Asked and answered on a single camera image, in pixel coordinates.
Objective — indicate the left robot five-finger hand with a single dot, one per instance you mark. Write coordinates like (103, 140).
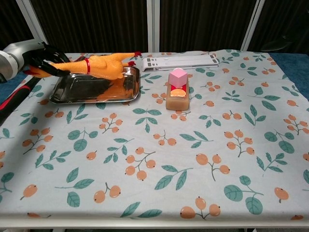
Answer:
(21, 52)

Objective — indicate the orange rubber chicken toy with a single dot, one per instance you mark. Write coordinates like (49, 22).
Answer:
(106, 67)

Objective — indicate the stainless steel tray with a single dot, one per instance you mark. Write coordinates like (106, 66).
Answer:
(79, 91)

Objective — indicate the black red claw hammer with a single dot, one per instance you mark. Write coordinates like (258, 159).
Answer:
(17, 96)

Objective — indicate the pink cube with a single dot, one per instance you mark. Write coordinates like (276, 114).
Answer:
(178, 77)

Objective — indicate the long white flat device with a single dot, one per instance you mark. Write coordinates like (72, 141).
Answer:
(181, 62)

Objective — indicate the tan wooden block holder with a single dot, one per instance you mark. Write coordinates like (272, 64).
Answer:
(177, 102)

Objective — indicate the floral print tablecloth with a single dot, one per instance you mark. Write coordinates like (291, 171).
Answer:
(154, 149)

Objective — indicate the white partition frame post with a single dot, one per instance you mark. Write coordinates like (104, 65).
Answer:
(252, 24)
(32, 21)
(153, 24)

